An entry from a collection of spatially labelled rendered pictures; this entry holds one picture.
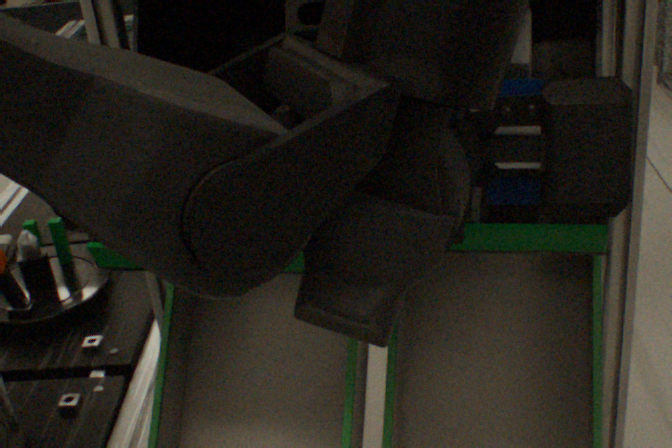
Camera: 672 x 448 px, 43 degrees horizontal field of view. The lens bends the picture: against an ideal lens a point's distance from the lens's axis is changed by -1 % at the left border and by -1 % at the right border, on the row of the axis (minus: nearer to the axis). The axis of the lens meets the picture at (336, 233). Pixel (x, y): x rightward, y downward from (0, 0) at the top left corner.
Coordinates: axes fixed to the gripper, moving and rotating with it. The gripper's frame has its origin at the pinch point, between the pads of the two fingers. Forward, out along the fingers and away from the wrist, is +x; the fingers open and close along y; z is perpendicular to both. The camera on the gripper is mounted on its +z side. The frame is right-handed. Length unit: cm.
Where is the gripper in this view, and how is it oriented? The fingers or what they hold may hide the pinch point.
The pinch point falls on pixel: (433, 133)
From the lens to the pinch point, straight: 45.8
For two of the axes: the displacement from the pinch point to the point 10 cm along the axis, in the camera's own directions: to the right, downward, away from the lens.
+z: -0.5, -9.7, -2.6
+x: 2.2, -2.6, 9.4
